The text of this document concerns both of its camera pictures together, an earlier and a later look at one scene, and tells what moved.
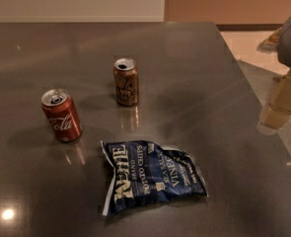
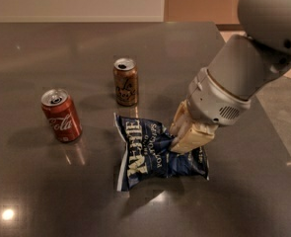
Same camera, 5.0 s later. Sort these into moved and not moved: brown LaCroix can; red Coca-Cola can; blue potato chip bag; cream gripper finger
Moved: cream gripper finger; blue potato chip bag
Not moved: brown LaCroix can; red Coca-Cola can
